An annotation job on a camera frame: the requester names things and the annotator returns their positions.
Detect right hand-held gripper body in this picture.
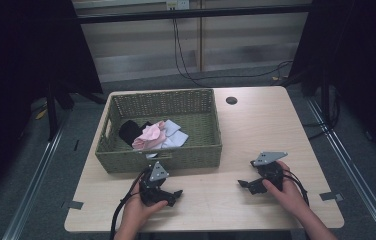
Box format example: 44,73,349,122
249,151,289,192

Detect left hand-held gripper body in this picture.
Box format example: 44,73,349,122
138,161,177,207

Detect green woven basket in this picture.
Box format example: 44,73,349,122
94,88,223,174

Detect pink sock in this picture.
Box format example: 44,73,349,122
131,120,167,151

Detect white sock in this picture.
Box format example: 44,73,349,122
145,119,190,159

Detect black sock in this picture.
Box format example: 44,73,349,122
118,119,154,146

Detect person's left hand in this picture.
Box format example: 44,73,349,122
121,191,169,232

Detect person's right hand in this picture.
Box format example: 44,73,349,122
262,160,308,218

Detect grey tape piece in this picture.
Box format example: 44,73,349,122
319,191,345,202
60,200,85,211

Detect black metal stand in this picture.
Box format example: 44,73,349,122
45,81,76,142

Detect yellow floor scrap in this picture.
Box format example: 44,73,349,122
34,107,49,121

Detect dark curtain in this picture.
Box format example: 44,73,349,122
288,0,376,168
0,0,104,214

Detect right hand-held gripper black cable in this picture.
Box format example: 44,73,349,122
281,169,311,207

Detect hand-held gripper black cable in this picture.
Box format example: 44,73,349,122
109,167,152,240
281,169,311,207

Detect left hand-held gripper black cable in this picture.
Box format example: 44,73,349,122
109,167,152,240

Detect black floor cable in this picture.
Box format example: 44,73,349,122
301,94,342,140

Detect metal floor rail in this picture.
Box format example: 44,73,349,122
305,95,376,240
1,121,68,240

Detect black hanging cables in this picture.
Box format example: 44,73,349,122
171,9,294,88

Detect white wall socket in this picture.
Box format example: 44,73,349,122
165,0,191,11

